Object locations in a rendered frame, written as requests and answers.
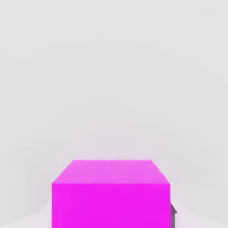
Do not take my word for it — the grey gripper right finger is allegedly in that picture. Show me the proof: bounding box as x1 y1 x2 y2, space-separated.
170 200 222 228

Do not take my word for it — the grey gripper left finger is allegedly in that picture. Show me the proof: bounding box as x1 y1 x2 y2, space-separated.
5 199 53 228

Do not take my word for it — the small magenta cube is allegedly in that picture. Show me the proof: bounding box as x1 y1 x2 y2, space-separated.
51 159 171 228

